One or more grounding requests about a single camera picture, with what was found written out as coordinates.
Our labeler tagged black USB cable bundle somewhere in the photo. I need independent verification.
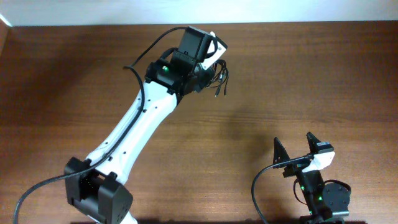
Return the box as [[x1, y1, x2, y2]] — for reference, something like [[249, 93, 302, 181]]
[[205, 59, 229, 98]]

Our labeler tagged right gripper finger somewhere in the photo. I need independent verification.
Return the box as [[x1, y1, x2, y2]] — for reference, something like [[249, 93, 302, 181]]
[[306, 131, 320, 154], [273, 137, 290, 165]]

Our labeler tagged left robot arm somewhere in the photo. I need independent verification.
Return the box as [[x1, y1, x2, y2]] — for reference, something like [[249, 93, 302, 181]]
[[64, 54, 224, 224]]

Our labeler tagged left camera cable black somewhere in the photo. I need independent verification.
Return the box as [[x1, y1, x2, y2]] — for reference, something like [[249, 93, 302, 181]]
[[12, 26, 189, 224]]

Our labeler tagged camera cable black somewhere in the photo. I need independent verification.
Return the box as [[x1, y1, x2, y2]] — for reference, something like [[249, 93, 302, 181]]
[[251, 154, 314, 224], [12, 26, 189, 224]]

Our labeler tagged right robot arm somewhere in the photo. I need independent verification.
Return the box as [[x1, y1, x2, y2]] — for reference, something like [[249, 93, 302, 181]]
[[273, 132, 351, 223]]

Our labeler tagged right camera cable black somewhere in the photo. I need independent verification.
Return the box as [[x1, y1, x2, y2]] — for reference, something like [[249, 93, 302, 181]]
[[251, 154, 314, 224]]

